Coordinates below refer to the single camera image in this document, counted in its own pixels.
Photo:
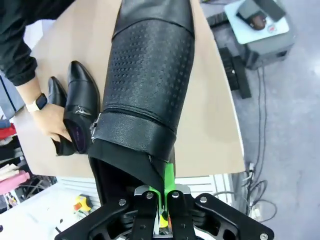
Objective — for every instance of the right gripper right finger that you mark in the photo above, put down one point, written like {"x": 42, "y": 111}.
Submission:
{"x": 180, "y": 215}

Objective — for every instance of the pink cloth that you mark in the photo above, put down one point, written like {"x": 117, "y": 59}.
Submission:
{"x": 12, "y": 181}

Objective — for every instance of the black leather buckle loafer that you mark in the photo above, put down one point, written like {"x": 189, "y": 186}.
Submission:
{"x": 80, "y": 100}
{"x": 56, "y": 90}

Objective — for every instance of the white power strip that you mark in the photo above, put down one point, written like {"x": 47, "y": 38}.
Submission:
{"x": 256, "y": 212}

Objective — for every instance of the black metal frame foot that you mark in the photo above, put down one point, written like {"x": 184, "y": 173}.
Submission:
{"x": 240, "y": 75}

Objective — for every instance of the red cloth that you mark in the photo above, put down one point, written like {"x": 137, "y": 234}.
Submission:
{"x": 7, "y": 132}

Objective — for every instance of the person's left hand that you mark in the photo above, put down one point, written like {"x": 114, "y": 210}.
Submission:
{"x": 50, "y": 120}

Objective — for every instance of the grey cabinet with white top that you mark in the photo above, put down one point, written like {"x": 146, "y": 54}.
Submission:
{"x": 270, "y": 50}

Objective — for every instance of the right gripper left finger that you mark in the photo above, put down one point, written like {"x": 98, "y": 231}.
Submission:
{"x": 143, "y": 215}

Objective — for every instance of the person's left forearm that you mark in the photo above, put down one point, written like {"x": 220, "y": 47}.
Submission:
{"x": 17, "y": 67}

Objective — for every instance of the black flat device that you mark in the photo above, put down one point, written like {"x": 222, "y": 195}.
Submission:
{"x": 273, "y": 10}

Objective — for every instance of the dark brown object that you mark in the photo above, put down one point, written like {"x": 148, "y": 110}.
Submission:
{"x": 257, "y": 22}

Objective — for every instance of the person in black jacket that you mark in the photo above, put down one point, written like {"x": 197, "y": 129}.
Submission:
{"x": 20, "y": 15}

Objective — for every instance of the white robot mounting platform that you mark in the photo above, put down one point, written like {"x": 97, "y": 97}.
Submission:
{"x": 37, "y": 212}

